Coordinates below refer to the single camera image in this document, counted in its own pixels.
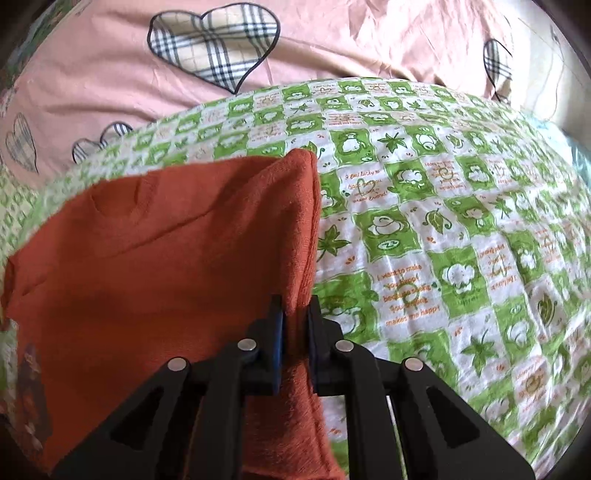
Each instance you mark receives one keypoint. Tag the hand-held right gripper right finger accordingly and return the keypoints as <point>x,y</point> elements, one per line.
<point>315,360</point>

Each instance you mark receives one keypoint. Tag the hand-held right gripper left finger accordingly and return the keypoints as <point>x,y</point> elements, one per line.
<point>277,353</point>

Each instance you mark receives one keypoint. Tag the orange-red cloth garment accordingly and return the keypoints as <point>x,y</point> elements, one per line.
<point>138,254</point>

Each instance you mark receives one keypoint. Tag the green white checked blanket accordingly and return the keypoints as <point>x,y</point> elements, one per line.
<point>415,207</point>

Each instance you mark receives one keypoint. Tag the green checked pillow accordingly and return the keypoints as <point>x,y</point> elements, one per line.
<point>16,212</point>

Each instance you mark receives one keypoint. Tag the pink heart-printed quilt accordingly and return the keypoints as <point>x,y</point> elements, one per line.
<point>115,69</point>

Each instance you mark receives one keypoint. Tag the light blue cloth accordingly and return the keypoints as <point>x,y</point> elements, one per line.
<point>575,147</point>

